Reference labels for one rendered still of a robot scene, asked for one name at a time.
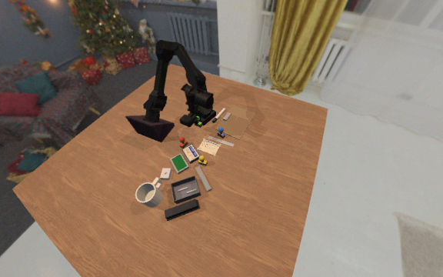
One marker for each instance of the grey mug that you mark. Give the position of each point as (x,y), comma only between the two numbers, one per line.
(149,194)

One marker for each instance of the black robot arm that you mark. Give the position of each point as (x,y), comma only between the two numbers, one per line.
(196,93)

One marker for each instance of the red rubber stamp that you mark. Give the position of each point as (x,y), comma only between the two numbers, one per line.
(183,142)

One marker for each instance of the cream inspection card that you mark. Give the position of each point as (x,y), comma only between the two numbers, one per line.
(209,147)

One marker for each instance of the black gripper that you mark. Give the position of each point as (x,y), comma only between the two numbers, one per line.
(191,118)

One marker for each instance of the yellow rubber stamp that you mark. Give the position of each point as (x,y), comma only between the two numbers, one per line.
(202,161)

